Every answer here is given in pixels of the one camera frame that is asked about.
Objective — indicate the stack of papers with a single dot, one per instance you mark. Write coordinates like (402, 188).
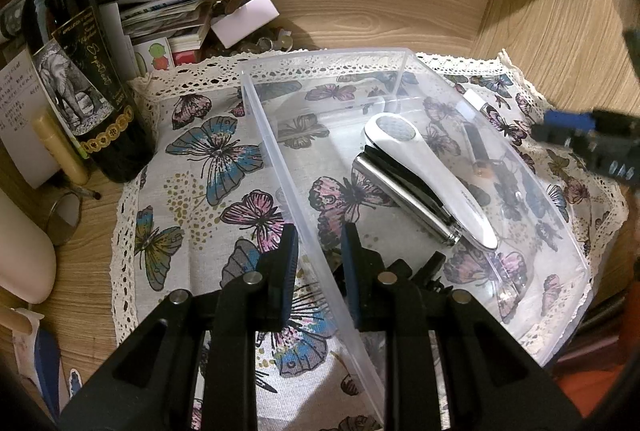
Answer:
(155, 11)

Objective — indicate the silver metal tool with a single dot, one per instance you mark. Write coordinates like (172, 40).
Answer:
(400, 196)

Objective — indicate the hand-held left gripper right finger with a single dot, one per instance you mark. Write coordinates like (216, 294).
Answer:
(350, 271)

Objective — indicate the pale pink cylinder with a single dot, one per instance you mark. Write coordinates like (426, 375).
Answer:
(22, 251)

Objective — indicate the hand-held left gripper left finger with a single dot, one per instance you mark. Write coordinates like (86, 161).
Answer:
(287, 276)

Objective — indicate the clear plastic storage box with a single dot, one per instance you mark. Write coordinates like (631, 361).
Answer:
(310, 111)

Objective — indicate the yellow taper candle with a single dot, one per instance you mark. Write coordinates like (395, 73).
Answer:
(60, 148)

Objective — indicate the dark wine bottle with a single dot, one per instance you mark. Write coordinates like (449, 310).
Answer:
(75, 61)

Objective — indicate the butterfly printed lace cloth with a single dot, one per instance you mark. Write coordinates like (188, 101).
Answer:
(200, 171)

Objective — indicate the small round mirror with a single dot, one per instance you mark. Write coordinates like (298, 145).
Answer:
(65, 218)

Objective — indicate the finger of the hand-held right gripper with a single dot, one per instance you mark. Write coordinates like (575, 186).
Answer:
(565, 126)

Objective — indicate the white handheld device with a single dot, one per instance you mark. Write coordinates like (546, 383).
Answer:
(435, 181)

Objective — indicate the white blank card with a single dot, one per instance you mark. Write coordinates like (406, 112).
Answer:
(245, 18)

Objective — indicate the white handwritten note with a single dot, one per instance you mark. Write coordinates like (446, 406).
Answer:
(22, 121)

